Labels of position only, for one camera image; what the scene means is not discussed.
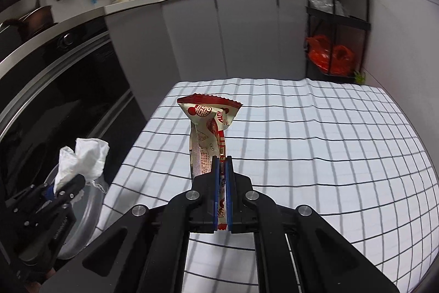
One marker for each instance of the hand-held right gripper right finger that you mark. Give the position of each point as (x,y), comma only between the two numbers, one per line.
(229,207)

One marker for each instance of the brown frying pan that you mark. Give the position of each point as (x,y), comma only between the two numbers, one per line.
(39,18)

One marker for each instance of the grey plastic basket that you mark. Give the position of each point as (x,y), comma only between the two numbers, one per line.
(85,222)

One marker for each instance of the grey kitchen cabinet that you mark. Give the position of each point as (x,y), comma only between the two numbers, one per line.
(240,32)

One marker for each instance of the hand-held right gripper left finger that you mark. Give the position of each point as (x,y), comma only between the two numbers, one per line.
(215,203)

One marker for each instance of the black built-in oven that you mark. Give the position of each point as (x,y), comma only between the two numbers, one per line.
(68,80)

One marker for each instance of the red plastic bag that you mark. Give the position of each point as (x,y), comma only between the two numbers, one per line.
(319,54)
(342,60)

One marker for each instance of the small green item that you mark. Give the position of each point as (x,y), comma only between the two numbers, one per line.
(359,77)

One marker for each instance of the white checked tablecloth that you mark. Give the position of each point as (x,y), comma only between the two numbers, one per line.
(325,159)

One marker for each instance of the black shelf rack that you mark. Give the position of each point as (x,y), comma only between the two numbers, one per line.
(343,20)

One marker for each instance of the white tissue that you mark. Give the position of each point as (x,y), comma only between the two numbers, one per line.
(85,155)

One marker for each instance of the red white snack wrapper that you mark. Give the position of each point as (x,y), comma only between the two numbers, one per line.
(205,128)

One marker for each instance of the crumpled clear plastic wrap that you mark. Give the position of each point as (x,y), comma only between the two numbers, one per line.
(325,3)

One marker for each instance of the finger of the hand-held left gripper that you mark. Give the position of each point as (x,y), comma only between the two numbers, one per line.
(70,188)
(49,192)

